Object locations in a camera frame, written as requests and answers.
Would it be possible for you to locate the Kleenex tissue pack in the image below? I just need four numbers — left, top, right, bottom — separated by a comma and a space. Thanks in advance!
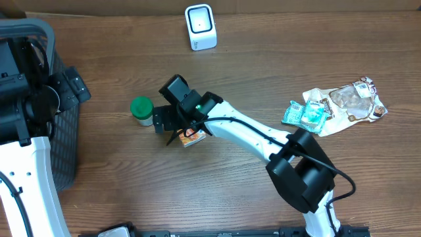
301, 100, 326, 130

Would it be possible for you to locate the brown cardboard back panel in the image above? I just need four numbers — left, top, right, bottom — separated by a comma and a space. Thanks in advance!
1, 0, 420, 18

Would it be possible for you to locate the grey plastic mesh basket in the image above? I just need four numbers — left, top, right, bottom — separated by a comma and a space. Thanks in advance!
1, 18, 80, 192

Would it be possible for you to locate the orange tissue pack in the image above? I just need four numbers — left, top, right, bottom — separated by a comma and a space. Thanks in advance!
179, 128, 207, 147

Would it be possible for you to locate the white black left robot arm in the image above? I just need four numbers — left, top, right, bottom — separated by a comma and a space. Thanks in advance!
1, 37, 91, 236

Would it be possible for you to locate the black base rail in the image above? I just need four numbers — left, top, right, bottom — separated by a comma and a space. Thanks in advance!
78, 222, 372, 237

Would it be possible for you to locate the clear dried mushroom bag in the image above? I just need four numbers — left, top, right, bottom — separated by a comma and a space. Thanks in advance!
329, 77, 387, 122

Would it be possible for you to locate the teal packet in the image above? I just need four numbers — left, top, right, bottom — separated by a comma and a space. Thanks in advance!
282, 101, 328, 134

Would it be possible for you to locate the white barcode scanner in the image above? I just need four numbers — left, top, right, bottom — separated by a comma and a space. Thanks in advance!
185, 3, 218, 51

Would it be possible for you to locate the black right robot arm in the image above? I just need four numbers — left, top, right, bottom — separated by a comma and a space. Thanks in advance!
153, 74, 341, 236

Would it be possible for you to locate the green lid jar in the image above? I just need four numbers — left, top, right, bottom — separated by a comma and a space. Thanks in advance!
130, 96, 154, 126

